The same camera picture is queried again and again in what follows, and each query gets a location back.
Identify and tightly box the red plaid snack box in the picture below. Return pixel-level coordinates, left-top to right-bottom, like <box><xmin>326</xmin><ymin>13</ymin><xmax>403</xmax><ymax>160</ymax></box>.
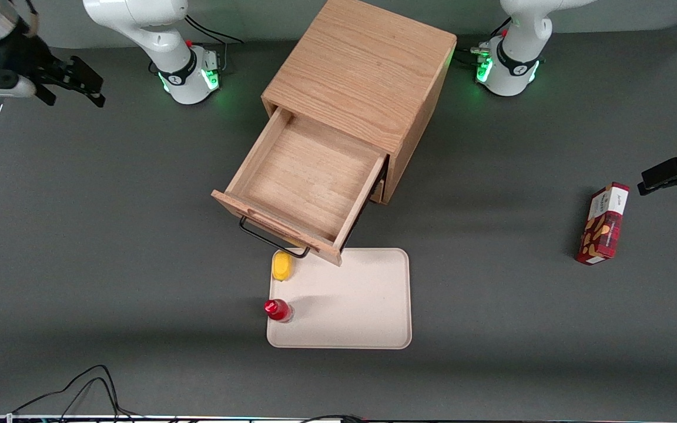
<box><xmin>575</xmin><ymin>182</ymin><xmax>631</xmax><ymax>266</ymax></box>

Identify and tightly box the red capped bottle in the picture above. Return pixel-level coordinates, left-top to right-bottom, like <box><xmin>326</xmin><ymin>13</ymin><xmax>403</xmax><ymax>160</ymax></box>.
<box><xmin>264</xmin><ymin>298</ymin><xmax>294</xmax><ymax>324</ymax></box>

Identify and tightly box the black right arm base cable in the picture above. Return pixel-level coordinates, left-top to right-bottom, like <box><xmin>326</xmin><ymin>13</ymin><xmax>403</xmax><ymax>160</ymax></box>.
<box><xmin>185</xmin><ymin>13</ymin><xmax>244</xmax><ymax>75</ymax></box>

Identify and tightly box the wooden drawer cabinet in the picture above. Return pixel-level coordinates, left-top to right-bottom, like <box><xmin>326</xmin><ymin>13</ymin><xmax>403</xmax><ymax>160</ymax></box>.
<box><xmin>261</xmin><ymin>0</ymin><xmax>458</xmax><ymax>206</ymax></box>

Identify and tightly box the black floor cable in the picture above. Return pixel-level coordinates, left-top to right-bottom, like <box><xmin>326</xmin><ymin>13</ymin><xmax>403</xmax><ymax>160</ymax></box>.
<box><xmin>12</xmin><ymin>364</ymin><xmax>139</xmax><ymax>421</ymax></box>
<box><xmin>300</xmin><ymin>414</ymin><xmax>365</xmax><ymax>423</ymax></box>

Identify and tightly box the black left arm base cable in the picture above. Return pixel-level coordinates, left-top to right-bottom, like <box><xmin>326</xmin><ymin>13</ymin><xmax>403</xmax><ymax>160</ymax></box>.
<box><xmin>455</xmin><ymin>16</ymin><xmax>513</xmax><ymax>66</ymax></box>

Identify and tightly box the beige plastic tray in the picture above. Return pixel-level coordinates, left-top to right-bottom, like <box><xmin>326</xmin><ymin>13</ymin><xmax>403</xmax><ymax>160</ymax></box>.
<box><xmin>266</xmin><ymin>247</ymin><xmax>413</xmax><ymax>350</ymax></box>

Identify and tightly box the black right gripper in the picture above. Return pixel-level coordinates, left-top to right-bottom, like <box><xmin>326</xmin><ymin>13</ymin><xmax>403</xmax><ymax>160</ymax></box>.
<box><xmin>0</xmin><ymin>34</ymin><xmax>106</xmax><ymax>108</ymax></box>

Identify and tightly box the yellow plastic bottle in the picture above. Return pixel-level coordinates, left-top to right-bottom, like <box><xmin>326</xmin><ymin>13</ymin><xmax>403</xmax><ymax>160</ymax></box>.
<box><xmin>272</xmin><ymin>251</ymin><xmax>296</xmax><ymax>282</ymax></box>

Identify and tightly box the black arm base cable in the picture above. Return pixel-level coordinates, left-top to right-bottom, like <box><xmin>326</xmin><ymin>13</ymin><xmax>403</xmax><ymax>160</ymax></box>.
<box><xmin>185</xmin><ymin>13</ymin><xmax>244</xmax><ymax>75</ymax></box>
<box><xmin>455</xmin><ymin>16</ymin><xmax>513</xmax><ymax>66</ymax></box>

